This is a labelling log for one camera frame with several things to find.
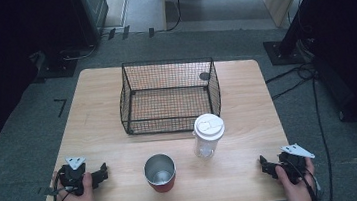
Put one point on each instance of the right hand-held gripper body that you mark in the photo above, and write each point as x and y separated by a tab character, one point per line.
294	165

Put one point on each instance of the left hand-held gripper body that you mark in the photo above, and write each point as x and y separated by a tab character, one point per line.
72	178

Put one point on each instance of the red cup steel interior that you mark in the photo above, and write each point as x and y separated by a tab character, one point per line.
160	174

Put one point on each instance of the person's right hand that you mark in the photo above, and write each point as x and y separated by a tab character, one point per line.
298	191

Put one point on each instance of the grey tape piece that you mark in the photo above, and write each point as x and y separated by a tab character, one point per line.
43	191

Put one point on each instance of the black round disc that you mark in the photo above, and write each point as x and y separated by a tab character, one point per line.
204	76

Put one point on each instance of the black flat floor base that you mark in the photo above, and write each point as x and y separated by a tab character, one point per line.
57	66

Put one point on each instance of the black tape strip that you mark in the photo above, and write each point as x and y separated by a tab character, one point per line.
151	32

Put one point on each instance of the dark monitor cabinet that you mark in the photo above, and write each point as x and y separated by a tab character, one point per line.
90	12

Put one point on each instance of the black stand base plate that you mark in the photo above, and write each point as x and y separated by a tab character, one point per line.
278	53

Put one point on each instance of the black slanted stand post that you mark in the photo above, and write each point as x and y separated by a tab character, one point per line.
298	17

